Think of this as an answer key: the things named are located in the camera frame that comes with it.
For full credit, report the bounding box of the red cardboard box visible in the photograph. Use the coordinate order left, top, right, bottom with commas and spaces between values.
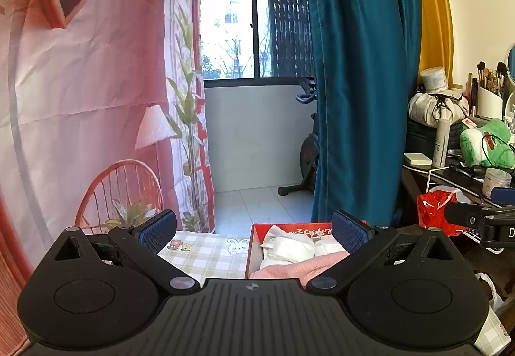
245, 221, 373, 280

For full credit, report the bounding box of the pink towel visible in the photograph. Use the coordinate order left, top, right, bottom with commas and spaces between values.
248, 251, 351, 280

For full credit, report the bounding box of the black case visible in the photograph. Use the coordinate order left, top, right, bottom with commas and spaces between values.
406, 117, 463, 158

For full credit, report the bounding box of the dark dressing table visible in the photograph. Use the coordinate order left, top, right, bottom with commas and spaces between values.
402, 161, 515, 228

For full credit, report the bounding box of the white lidded tub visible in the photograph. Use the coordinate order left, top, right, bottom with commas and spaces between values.
419, 67, 449, 93

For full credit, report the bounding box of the round vanity mirror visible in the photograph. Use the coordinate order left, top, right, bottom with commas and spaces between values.
503, 43, 515, 83

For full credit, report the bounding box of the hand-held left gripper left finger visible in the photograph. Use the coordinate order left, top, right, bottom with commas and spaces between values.
52, 209, 202, 294

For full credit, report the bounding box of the green checked bunny cloth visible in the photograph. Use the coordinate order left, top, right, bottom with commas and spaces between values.
157, 229, 511, 356

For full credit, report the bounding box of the red plastic bag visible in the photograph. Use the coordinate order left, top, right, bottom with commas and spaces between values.
417, 189, 469, 238

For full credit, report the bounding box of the white spray can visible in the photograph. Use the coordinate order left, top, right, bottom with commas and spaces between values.
432, 118, 451, 168

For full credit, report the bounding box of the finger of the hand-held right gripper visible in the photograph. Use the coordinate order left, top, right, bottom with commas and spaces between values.
445, 201, 485, 227
483, 187, 515, 220

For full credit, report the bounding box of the white brush holder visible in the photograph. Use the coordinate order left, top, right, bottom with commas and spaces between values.
477, 87, 503, 118

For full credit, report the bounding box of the cream notepad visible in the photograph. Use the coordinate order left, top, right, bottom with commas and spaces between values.
403, 153, 433, 167

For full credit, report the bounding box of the bunch of makeup brushes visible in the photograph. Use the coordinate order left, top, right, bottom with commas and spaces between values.
467, 62, 510, 99

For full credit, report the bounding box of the green plush toy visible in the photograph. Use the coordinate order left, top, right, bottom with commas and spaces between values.
460, 119, 515, 169

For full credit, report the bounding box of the white drawstring bag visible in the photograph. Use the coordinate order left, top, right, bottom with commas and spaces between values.
408, 93, 471, 127

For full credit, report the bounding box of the clear jar with white lid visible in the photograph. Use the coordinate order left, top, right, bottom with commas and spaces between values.
482, 168, 512, 200

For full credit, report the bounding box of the pink printed backdrop cloth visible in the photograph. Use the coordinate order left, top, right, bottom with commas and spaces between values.
0, 0, 216, 356

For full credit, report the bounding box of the yellow curtain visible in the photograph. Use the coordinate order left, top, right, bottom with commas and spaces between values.
410, 0, 454, 77

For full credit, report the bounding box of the black exercise bike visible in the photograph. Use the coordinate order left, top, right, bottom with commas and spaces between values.
277, 77, 320, 198

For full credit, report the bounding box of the window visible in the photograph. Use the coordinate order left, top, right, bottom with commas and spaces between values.
199, 0, 316, 89

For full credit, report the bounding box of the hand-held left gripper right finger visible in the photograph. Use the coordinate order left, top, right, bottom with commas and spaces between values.
306, 209, 453, 294

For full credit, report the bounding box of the white mesh cloth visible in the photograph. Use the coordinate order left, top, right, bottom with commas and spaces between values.
259, 225, 349, 270

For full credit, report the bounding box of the teal curtain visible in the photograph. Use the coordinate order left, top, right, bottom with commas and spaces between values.
298, 0, 423, 228

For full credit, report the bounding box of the white plastic bag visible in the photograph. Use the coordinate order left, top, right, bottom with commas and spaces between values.
475, 271, 503, 312

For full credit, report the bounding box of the white wire rack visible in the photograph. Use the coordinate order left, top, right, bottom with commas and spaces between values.
426, 167, 515, 244

